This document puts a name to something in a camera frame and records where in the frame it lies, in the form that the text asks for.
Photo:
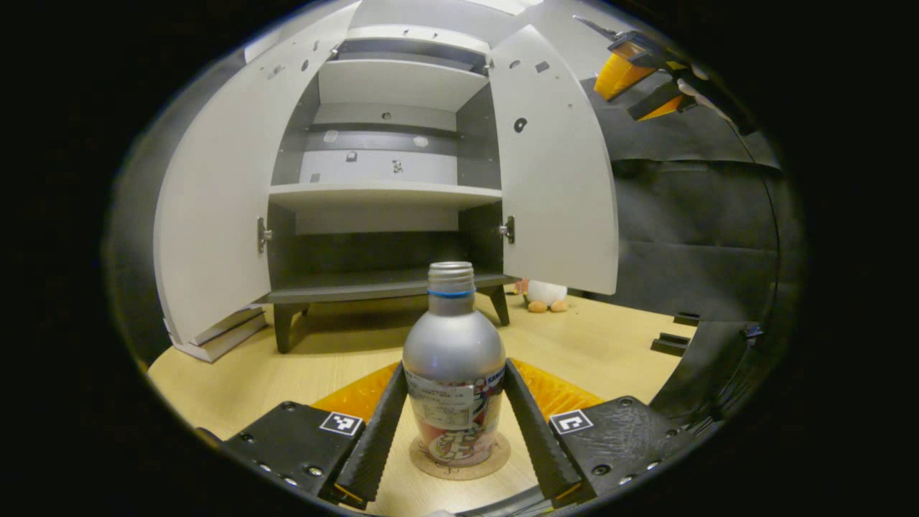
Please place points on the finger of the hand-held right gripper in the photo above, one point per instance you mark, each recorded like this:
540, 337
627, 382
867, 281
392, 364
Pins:
617, 75
657, 100

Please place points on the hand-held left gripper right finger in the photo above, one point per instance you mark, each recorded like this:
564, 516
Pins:
538, 438

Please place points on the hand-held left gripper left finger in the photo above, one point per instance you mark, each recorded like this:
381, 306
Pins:
373, 445

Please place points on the round brown coaster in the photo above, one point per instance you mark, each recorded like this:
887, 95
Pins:
495, 459

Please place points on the silver drink bottle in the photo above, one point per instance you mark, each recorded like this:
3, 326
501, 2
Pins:
452, 352

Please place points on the white cabinet door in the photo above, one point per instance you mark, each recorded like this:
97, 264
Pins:
215, 201
553, 187

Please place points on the white and grey cabinet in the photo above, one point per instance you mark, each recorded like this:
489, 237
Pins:
380, 194

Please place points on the penguin plush toy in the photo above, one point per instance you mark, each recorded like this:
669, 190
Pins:
546, 293

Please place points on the black table clamp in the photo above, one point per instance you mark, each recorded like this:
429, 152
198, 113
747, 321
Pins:
687, 319
671, 345

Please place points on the grey book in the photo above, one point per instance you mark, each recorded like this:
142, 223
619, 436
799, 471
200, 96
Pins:
222, 346

